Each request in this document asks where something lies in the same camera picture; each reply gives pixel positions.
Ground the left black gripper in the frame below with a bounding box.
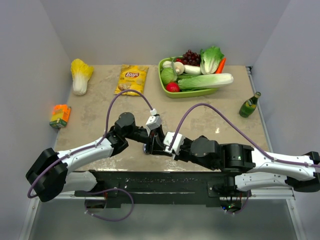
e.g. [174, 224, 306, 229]
[124, 124, 172, 156]

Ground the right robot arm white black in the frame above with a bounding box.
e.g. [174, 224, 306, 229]
[163, 134, 320, 197]

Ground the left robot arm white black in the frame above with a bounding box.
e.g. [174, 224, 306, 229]
[25, 112, 163, 202]

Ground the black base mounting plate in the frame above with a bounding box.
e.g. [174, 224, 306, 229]
[70, 170, 247, 208]

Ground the green plastic basket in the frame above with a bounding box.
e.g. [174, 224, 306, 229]
[158, 57, 218, 99]

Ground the round green cabbage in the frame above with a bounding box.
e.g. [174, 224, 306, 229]
[160, 67, 178, 85]

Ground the yellow Lays chips bag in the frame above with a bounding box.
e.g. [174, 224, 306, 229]
[114, 64, 149, 94]

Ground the long green white cabbage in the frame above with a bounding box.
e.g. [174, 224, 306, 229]
[177, 73, 234, 91]

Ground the green Perrier bottle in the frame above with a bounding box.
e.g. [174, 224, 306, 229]
[238, 91, 261, 118]

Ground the white mushroom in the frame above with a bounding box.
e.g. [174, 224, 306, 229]
[162, 61, 185, 75]

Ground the white radish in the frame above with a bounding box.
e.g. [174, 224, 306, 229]
[184, 64, 202, 75]

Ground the orange carrot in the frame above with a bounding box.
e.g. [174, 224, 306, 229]
[215, 58, 227, 74]

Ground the dark red grape bunch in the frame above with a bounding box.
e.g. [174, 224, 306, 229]
[179, 49, 201, 67]

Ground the orange juice carton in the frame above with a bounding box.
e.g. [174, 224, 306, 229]
[49, 104, 72, 129]

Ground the green lettuce head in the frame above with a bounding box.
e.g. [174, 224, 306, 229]
[200, 46, 225, 75]

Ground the yellow napa cabbage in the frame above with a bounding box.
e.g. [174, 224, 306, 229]
[70, 58, 94, 96]

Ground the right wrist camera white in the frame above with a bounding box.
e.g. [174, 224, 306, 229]
[163, 131, 185, 155]

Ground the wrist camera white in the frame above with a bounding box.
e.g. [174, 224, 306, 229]
[163, 131, 185, 155]
[145, 108, 162, 136]

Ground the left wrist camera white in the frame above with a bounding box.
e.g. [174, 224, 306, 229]
[145, 108, 162, 136]

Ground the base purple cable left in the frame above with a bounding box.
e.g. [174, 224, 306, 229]
[84, 187, 135, 222]

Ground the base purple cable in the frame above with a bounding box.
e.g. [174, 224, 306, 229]
[84, 187, 135, 222]
[223, 191, 251, 216]

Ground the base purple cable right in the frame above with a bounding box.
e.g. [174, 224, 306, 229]
[223, 191, 251, 216]

